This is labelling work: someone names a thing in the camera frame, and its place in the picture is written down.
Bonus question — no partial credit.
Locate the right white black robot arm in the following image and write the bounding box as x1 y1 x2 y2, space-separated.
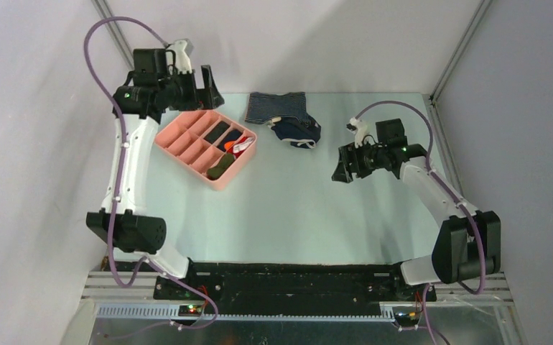
332 119 501 300

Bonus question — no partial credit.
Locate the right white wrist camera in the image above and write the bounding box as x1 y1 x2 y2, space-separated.
346 117 369 148

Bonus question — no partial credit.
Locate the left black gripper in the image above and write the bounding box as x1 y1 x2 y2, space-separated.
159 65 223 112

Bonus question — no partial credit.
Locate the navy rolled garment in tray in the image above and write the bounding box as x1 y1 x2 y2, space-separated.
218 129 243 151

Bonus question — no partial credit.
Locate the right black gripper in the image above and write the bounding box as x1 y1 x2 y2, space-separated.
331 137 386 184

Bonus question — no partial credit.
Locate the red white rolled garment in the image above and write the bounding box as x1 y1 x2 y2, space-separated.
225 137 255 157

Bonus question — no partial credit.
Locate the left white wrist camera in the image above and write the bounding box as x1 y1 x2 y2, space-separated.
167 39 193 74

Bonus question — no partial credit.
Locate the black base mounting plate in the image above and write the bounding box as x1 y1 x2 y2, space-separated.
153 262 424 316

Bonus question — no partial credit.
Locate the navy blue underwear white trim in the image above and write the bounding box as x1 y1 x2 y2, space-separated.
269 117 322 150

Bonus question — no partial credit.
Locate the olive green underwear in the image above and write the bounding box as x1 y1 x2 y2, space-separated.
206 153 236 180

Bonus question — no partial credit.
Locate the pink divided organizer tray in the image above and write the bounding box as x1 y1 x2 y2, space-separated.
154 110 258 190

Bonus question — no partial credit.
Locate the grey slotted cable duct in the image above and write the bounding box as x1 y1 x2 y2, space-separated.
97 303 395 323

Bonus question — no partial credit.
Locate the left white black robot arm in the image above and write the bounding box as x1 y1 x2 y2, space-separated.
86 44 225 300

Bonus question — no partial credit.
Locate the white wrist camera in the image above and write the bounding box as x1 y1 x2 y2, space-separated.
346 117 369 148
167 39 193 74

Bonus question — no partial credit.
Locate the grey striped folded underwear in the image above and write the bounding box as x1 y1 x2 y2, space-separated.
244 92 310 124

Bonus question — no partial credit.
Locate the black rolled garment in tray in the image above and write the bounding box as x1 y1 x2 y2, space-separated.
204 121 230 144

